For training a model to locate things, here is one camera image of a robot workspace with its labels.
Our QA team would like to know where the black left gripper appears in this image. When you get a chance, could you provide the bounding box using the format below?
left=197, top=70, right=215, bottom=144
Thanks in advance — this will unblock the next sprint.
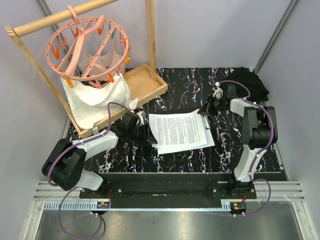
left=128, top=122, right=158, bottom=147

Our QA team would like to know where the printed paper sheet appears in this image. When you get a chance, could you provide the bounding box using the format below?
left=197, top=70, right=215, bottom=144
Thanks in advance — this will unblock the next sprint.
left=148, top=109, right=209, bottom=149
left=156, top=129, right=215, bottom=154

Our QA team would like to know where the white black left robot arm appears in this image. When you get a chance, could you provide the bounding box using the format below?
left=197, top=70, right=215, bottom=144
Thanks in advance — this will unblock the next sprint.
left=41, top=112, right=158, bottom=198

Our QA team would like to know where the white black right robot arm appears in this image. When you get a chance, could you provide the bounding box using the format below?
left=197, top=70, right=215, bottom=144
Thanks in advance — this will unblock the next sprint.
left=197, top=80, right=278, bottom=199

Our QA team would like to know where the black marble pattern mat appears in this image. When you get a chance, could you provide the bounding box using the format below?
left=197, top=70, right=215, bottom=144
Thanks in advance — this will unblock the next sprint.
left=48, top=66, right=291, bottom=181

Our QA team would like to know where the black cloth bundle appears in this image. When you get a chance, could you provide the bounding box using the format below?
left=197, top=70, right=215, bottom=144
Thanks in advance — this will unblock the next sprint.
left=237, top=67, right=269, bottom=103

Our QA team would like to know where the white towel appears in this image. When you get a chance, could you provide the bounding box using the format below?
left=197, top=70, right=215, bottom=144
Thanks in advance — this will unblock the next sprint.
left=60, top=74, right=139, bottom=129

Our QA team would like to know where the sheer pink mesh garment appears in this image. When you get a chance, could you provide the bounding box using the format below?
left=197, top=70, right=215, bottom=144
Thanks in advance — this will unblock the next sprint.
left=78, top=40, right=122, bottom=76

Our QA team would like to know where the pink round clip hanger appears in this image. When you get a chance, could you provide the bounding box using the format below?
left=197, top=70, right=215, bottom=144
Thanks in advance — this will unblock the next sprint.
left=45, top=5, right=132, bottom=89

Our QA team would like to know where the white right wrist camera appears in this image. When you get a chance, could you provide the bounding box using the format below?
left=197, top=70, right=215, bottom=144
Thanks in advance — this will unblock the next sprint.
left=212, top=82, right=223, bottom=99

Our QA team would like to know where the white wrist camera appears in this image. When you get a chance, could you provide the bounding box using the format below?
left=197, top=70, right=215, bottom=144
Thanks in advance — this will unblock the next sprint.
left=136, top=110, right=147, bottom=125
left=212, top=82, right=223, bottom=99

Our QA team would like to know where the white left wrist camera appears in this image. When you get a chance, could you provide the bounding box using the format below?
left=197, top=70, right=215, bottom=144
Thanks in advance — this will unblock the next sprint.
left=136, top=110, right=147, bottom=125

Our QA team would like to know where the wooden drying rack frame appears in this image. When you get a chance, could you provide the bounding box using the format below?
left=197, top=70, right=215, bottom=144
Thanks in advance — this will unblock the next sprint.
left=4, top=0, right=169, bottom=140

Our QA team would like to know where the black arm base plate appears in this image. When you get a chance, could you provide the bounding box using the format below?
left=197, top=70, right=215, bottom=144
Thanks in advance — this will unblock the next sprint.
left=79, top=172, right=257, bottom=200

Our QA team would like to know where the aluminium rail frame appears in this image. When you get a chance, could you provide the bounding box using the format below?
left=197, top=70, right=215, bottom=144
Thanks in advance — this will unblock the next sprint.
left=24, top=163, right=320, bottom=240

